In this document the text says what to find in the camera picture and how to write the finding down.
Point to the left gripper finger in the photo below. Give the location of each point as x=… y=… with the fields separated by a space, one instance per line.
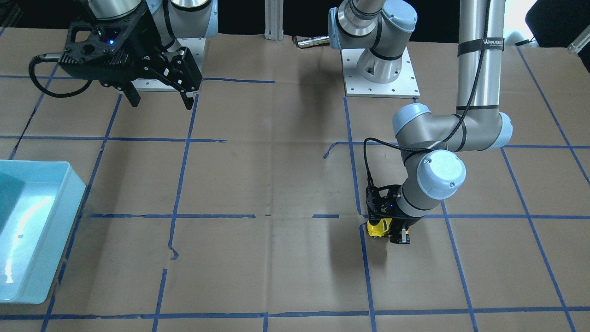
x=375 y=228
x=399 y=234

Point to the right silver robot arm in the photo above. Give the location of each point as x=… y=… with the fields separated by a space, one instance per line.
x=174 y=18

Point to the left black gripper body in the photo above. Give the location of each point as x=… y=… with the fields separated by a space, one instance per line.
x=402 y=222

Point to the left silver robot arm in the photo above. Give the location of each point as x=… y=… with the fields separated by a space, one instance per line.
x=428 y=143

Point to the brown paper table cover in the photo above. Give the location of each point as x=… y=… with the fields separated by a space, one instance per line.
x=247 y=212

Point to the light blue plastic bin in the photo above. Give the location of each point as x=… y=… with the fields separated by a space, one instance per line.
x=39 y=201

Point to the aluminium frame post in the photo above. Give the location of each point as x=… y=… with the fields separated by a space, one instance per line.
x=273 y=20

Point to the yellow beetle toy car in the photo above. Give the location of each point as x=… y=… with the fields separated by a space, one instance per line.
x=387 y=225

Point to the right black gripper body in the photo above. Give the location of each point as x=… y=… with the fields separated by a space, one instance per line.
x=139 y=42

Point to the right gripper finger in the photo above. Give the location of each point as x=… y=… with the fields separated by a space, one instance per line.
x=132 y=94
x=188 y=99

